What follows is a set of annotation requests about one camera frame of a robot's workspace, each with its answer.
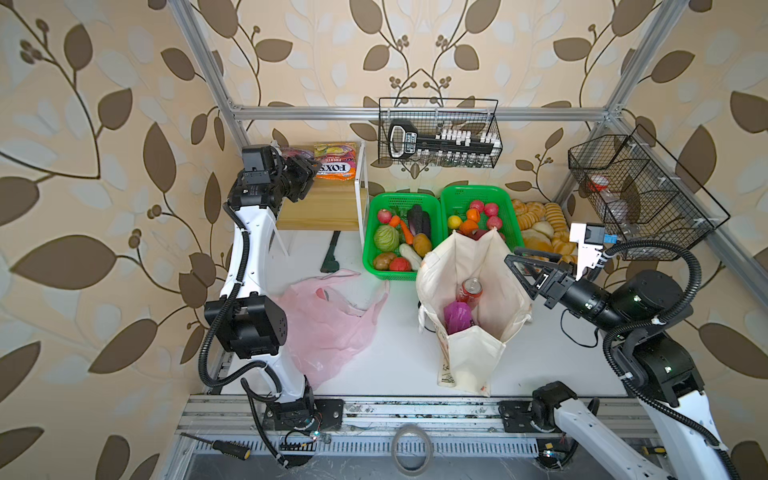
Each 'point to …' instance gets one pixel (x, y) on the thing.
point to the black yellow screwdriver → (229, 448)
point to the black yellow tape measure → (421, 315)
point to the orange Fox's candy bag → (338, 160)
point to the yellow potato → (422, 244)
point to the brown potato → (382, 261)
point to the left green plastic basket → (400, 229)
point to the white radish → (412, 256)
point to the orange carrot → (396, 221)
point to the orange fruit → (473, 214)
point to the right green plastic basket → (456, 200)
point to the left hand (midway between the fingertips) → (320, 163)
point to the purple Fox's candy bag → (295, 152)
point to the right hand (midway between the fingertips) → (514, 259)
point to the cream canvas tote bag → (470, 360)
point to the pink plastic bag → (331, 318)
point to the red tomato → (400, 264)
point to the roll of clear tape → (417, 429)
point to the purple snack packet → (457, 316)
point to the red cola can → (470, 291)
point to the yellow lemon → (454, 222)
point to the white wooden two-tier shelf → (329, 205)
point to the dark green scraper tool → (330, 264)
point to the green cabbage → (386, 237)
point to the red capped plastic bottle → (598, 183)
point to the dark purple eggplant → (419, 220)
